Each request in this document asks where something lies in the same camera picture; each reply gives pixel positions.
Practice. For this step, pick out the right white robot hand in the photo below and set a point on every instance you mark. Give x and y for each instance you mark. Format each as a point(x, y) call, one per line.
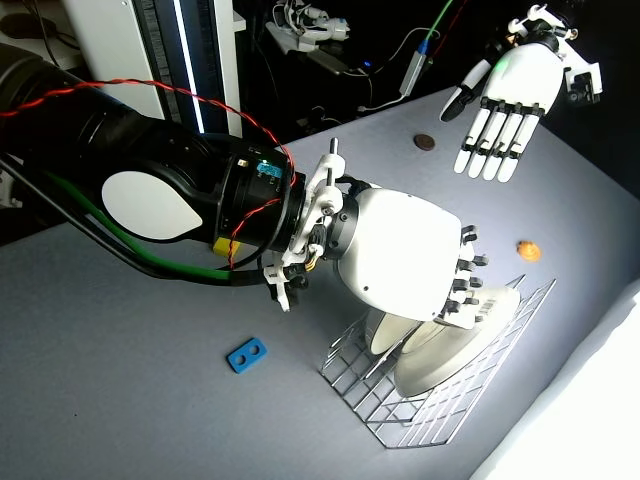
point(400, 250)

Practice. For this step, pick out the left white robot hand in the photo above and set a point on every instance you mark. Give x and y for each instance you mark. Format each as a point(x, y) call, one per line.
point(525, 75)

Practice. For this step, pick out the white plate with dark rim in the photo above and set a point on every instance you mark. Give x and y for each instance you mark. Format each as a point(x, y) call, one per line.
point(440, 355)
point(387, 335)

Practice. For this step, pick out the brown round disc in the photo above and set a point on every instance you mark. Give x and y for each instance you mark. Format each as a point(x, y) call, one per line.
point(424, 142)

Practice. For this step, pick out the orange swirl cookie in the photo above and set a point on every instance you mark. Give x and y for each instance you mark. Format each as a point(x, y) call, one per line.
point(529, 251)

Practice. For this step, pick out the yellow rectangular block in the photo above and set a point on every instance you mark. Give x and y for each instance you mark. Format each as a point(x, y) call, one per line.
point(225, 247)

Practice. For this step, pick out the blue block with two holes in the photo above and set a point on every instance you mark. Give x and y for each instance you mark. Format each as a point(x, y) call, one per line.
point(246, 356)

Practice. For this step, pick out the white spare robot hand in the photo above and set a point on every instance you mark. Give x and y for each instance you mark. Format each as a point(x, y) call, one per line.
point(300, 35)

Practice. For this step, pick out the white cabinet with black strip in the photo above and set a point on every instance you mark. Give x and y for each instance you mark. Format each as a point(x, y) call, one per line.
point(115, 50)

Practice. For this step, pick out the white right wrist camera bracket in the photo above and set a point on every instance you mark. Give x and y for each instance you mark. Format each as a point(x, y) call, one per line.
point(327, 170)

